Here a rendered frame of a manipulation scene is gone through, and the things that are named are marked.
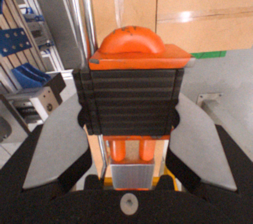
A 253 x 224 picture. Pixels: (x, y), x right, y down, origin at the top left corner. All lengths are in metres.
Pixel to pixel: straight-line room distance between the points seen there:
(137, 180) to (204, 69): 1.58
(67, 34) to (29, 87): 0.71
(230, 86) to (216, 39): 1.08
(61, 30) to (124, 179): 1.21
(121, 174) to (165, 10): 0.81
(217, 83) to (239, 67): 0.26
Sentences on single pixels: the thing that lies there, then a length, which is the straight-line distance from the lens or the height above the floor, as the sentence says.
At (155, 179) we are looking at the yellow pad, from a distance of 0.56.
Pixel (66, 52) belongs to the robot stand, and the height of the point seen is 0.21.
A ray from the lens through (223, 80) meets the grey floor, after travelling 1.90.
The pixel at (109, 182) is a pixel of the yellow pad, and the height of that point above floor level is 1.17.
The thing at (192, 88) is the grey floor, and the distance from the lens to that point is 1.77.
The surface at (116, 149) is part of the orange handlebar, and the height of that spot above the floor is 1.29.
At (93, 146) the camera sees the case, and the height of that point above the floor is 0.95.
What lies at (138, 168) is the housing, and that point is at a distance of 0.20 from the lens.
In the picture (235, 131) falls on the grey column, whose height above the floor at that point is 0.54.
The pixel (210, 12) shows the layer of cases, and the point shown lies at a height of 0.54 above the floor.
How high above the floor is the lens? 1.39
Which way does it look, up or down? 57 degrees down
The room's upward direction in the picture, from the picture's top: 180 degrees counter-clockwise
